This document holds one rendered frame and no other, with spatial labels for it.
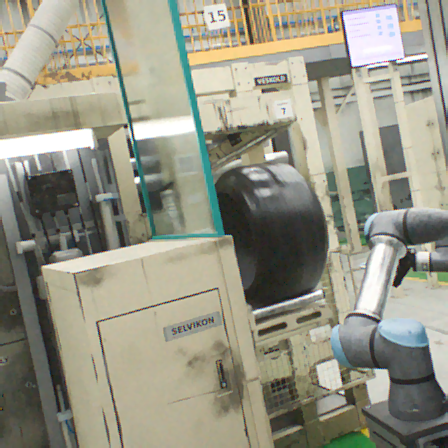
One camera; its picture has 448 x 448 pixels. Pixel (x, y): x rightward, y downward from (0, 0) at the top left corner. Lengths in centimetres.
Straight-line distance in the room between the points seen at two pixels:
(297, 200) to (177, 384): 101
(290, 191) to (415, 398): 95
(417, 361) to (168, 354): 63
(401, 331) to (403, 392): 16
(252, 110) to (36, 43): 93
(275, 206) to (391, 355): 80
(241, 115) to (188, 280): 136
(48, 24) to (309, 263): 136
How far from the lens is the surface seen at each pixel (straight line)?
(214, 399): 152
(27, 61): 250
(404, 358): 163
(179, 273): 144
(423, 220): 187
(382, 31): 641
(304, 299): 239
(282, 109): 279
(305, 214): 224
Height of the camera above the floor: 137
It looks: 3 degrees down
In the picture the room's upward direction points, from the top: 12 degrees counter-clockwise
